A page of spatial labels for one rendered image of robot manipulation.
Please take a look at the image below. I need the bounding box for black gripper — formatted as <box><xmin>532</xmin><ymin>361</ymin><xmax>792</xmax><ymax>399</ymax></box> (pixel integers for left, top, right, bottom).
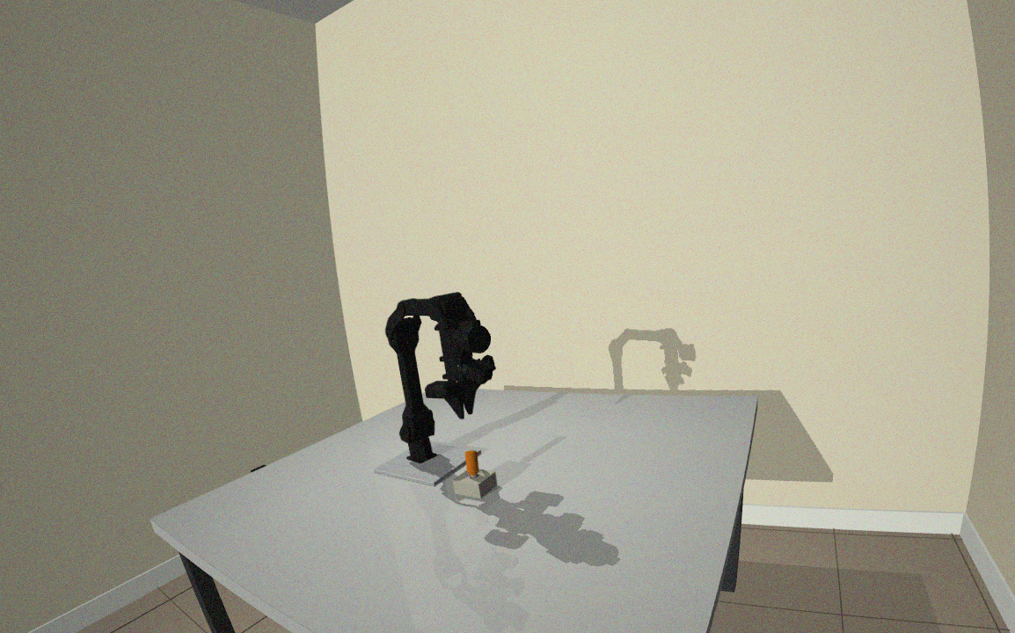
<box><xmin>425</xmin><ymin>351</ymin><xmax>481</xmax><ymax>419</ymax></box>

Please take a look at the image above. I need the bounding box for beige square block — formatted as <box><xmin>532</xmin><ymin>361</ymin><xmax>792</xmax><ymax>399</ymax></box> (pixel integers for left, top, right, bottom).
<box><xmin>453</xmin><ymin>469</ymin><xmax>498</xmax><ymax>498</ymax></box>

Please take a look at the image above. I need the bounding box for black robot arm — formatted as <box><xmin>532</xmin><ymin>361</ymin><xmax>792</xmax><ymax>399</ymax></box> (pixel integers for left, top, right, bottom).
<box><xmin>385</xmin><ymin>292</ymin><xmax>496</xmax><ymax>463</ymax></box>

